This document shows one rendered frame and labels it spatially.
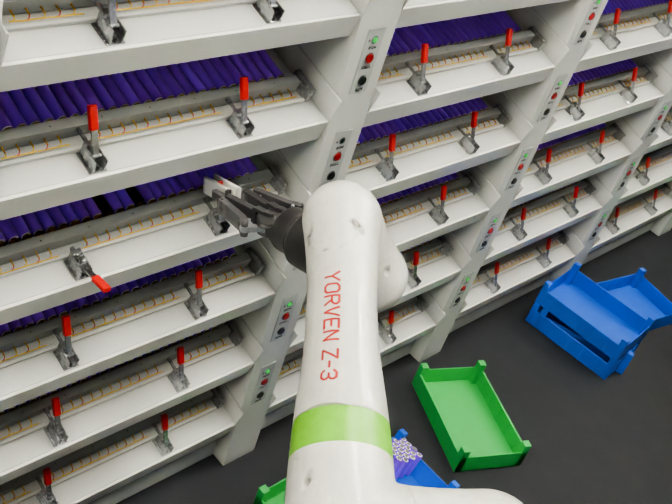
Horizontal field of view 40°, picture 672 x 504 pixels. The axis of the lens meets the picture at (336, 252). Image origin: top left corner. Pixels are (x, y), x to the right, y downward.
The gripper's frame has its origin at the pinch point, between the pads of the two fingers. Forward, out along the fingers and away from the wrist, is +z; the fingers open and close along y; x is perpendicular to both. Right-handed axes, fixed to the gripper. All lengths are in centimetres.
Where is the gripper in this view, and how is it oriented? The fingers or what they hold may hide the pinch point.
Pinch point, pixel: (222, 190)
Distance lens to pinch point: 156.5
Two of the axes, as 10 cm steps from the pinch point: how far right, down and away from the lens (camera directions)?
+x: 1.0, -8.8, -4.7
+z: -6.9, -4.0, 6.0
